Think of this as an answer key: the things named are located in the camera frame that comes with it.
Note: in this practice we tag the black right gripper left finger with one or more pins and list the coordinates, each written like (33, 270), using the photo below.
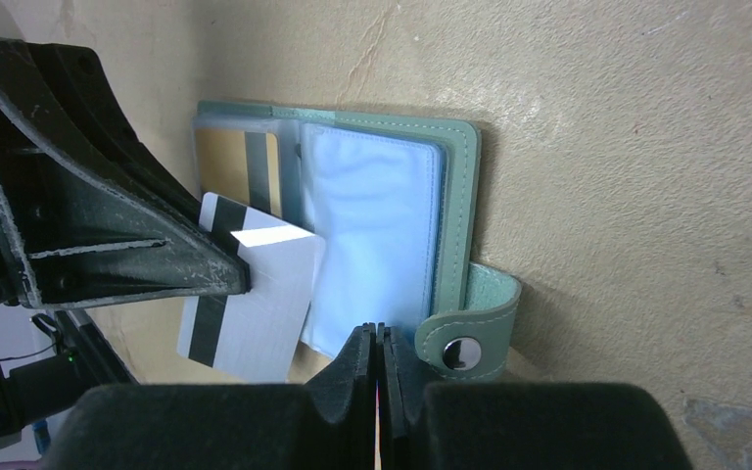
(325, 423)

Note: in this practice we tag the white striped credit card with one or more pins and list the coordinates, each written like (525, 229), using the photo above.
(253, 336)

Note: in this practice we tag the teal card holder wallet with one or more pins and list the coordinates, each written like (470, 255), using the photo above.
(394, 200)

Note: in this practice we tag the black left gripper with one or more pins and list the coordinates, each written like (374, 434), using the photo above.
(88, 216)

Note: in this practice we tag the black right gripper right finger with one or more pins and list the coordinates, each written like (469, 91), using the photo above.
(427, 422)

